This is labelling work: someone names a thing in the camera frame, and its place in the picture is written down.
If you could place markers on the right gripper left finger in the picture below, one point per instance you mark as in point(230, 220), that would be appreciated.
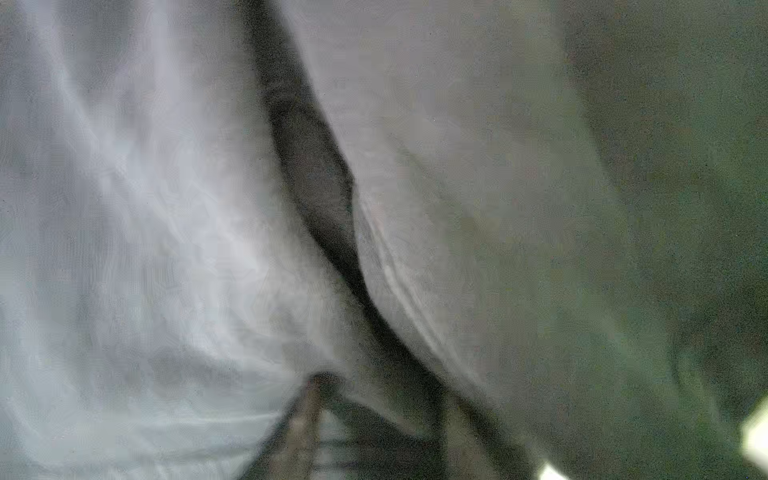
point(288, 452)

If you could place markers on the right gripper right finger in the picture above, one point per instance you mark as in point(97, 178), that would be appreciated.
point(470, 452)

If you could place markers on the black shorts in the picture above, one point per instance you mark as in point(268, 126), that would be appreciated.
point(554, 210)

